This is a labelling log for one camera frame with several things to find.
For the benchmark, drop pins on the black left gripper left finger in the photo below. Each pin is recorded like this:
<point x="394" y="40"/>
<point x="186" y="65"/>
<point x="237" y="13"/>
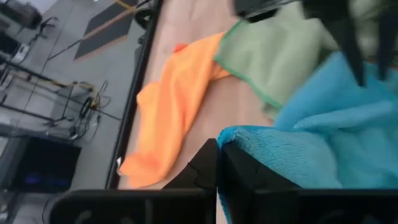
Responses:
<point x="202" y="174"/>

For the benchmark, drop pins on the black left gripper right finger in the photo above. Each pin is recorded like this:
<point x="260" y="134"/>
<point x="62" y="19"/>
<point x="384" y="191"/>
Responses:
<point x="239" y="180"/>

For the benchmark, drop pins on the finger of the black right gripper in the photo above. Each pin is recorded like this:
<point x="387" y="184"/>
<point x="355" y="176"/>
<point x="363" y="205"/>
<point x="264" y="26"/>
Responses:
<point x="387" y="37"/>
<point x="345" y="37"/>

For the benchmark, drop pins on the pale green teal-edged towel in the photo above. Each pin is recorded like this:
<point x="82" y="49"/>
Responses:
<point x="273" y="56"/>

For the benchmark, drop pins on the orange microfiber towel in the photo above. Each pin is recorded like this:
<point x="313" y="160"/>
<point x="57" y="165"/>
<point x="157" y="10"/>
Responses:
<point x="174" y="109"/>

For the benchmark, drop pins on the blue microfiber towel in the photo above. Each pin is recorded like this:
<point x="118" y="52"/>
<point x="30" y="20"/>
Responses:
<point x="342" y="140"/>

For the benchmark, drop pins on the black hazard-striped floor mat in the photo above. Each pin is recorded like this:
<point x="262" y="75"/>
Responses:
<point x="105" y="31"/>

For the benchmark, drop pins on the black perforated computer case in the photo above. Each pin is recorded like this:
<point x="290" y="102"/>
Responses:
<point x="46" y="161"/>

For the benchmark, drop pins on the white power adapter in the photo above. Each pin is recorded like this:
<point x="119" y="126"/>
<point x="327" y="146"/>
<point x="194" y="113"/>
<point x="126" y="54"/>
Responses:
<point x="21" y="53"/>

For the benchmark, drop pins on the black bag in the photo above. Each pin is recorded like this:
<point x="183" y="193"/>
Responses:
<point x="21" y="12"/>

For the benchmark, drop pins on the black metal rack frame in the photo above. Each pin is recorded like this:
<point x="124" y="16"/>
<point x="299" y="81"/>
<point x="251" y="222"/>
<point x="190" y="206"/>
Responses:
<point x="31" y="74"/>

